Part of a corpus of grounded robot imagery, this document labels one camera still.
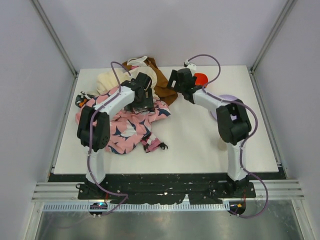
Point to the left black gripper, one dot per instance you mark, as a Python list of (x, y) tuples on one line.
[(144, 100)]

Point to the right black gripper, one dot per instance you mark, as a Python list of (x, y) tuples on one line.
[(174, 81)]

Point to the brown cloth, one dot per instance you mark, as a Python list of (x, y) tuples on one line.
[(147, 65)]

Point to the pink shark print cloth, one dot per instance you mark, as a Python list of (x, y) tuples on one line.
[(128, 128)]

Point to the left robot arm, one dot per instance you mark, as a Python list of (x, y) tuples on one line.
[(94, 128)]

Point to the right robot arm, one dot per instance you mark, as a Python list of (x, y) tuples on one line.
[(234, 133)]

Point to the cream cloth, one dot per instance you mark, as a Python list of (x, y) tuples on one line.
[(107, 80)]

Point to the pink camouflage cloth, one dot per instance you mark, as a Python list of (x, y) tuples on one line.
[(151, 143)]

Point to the dark patterned cloth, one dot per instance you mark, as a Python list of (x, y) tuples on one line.
[(82, 98)]

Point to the orange plastic cup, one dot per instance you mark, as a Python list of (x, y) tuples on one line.
[(201, 79)]

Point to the purple plastic plate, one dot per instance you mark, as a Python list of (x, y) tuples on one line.
[(228, 98)]

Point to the beige paper cup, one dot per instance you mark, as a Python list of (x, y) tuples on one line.
[(222, 146)]

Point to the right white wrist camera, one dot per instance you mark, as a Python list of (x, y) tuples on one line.
[(190, 65)]

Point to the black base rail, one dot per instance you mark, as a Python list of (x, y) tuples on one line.
[(166, 189)]

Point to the white slotted cable duct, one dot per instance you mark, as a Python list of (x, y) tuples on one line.
[(97, 207)]

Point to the left aluminium frame post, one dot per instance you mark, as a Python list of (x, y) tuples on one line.
[(53, 35)]

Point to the aluminium frame post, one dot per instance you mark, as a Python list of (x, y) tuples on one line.
[(276, 28), (53, 35)]

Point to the right aluminium frame post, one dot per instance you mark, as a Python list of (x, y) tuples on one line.
[(276, 28)]

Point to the aluminium front frame rail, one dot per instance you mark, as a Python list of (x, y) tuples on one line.
[(280, 189)]

